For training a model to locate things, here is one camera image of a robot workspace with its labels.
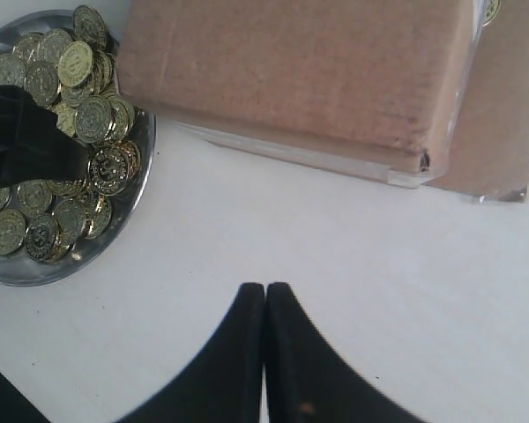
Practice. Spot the brown cardboard slotted box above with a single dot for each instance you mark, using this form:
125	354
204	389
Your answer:
399	92

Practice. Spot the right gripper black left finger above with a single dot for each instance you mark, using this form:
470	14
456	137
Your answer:
223	383

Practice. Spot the gold coin at plate rim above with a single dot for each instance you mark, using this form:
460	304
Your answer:
89	26

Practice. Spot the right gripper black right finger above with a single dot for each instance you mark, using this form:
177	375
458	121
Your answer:
306	380

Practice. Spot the round steel plate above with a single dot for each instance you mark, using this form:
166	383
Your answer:
18	269

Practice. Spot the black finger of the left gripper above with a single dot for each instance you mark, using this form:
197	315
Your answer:
31	145

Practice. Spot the dark gold coin in plate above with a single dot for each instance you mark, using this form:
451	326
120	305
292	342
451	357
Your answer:
109	171

